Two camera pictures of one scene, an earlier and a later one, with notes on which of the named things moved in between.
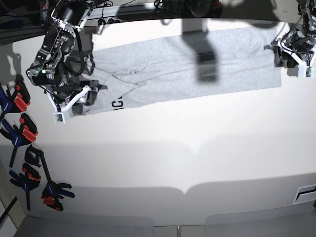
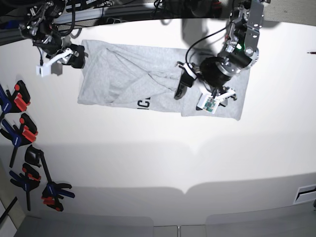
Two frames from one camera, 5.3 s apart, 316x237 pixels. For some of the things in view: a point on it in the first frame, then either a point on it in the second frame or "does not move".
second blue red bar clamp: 25,134 does not move
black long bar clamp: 34,156 does not move
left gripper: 291,50 → 217,71
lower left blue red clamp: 30,180 does not move
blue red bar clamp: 18,102 does not move
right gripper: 77,94 → 77,59
